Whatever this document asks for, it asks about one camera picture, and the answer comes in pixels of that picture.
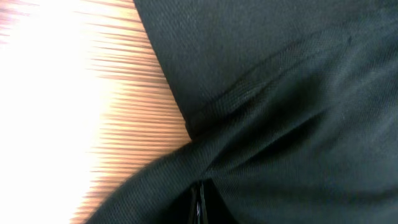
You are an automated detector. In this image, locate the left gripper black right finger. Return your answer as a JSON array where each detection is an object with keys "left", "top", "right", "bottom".
[{"left": 200, "top": 180, "right": 237, "bottom": 224}]

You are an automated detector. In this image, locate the black t-shirt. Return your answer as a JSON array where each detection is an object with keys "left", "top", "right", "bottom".
[{"left": 90, "top": 0, "right": 397, "bottom": 224}]

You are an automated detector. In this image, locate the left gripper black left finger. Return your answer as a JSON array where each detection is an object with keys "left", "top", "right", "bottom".
[{"left": 169, "top": 182, "right": 201, "bottom": 224}]

